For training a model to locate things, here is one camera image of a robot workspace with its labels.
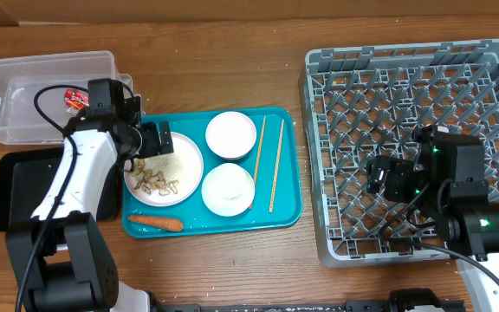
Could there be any white round plate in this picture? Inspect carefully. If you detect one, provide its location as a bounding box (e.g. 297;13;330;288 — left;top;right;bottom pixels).
124;132;204;207

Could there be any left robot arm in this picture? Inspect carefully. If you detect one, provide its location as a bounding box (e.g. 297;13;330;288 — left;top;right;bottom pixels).
5;78;173;311

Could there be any red snack wrapper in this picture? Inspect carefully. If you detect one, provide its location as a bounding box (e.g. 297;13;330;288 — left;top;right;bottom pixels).
64;88;89;111

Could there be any clear plastic bin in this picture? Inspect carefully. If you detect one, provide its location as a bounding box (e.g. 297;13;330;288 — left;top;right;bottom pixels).
0;51;133;145

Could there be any orange carrot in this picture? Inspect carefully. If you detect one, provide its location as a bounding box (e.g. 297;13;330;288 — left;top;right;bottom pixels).
127;215;184;232

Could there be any grey dishwasher rack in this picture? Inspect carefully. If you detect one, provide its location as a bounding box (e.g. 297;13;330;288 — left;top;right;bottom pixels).
300;39;499;268

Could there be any black plastic tray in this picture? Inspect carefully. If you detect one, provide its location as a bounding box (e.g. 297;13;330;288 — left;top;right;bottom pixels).
0;146;123;232

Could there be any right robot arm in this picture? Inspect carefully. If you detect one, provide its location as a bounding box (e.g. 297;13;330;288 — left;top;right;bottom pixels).
366;125;499;311

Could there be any wooden chopstick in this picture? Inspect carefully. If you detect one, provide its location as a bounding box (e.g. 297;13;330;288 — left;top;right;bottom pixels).
269;119;284;213
248;115;267;209

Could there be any peanut shells pile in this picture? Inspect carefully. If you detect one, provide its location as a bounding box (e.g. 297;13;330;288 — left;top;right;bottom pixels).
130;158;179;197

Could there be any teal serving tray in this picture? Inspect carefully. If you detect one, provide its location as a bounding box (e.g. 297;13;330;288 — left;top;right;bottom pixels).
122;107;303;239

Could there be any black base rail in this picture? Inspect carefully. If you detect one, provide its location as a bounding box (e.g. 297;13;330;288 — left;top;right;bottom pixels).
160;300;399;312

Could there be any rice pile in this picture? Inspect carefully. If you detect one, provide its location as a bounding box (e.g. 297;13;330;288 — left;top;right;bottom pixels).
157;153;199;186

